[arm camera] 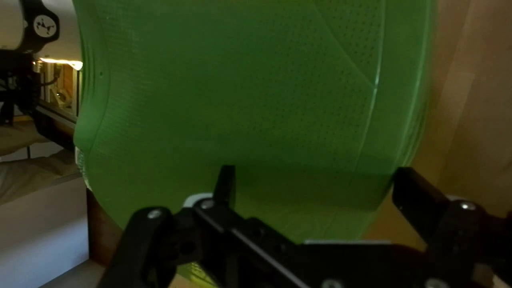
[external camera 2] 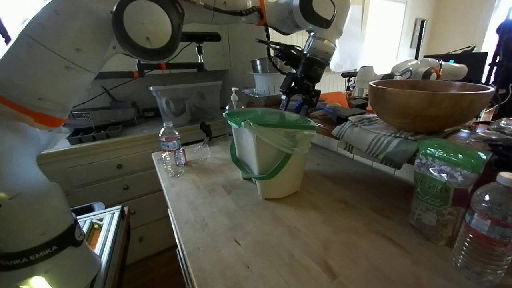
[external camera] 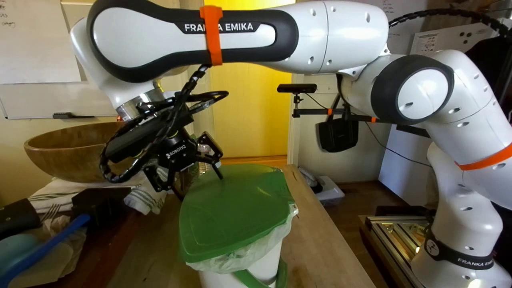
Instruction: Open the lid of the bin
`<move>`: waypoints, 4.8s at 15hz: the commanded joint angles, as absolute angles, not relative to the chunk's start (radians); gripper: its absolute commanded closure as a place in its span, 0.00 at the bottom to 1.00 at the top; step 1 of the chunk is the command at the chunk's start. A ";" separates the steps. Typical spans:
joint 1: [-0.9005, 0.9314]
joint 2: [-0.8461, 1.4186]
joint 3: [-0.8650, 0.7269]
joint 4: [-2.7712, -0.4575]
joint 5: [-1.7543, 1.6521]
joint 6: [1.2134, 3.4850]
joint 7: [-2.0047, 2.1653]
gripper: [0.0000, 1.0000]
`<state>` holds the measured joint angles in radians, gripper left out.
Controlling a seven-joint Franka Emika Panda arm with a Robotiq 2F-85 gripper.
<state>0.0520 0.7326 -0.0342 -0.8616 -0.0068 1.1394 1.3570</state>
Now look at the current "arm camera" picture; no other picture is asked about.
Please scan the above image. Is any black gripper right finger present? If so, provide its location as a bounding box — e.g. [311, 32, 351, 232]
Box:
[391, 165, 512, 288]

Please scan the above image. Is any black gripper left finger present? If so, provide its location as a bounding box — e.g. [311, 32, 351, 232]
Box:
[98, 163, 301, 288]

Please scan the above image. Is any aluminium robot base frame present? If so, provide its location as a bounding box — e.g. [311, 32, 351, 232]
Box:
[34, 55, 85, 123]

